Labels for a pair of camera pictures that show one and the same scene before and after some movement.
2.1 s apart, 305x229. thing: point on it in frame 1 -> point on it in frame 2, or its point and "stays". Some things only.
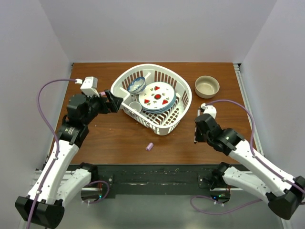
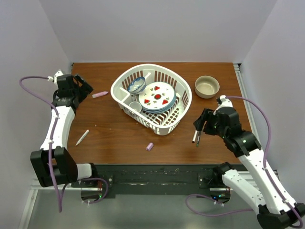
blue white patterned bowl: (137, 86) stays
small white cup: (135, 106) stays
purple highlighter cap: (149, 147) stays
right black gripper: (198, 138) -> (207, 115)
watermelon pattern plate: (157, 96) stays
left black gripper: (114, 102) -> (85, 88)
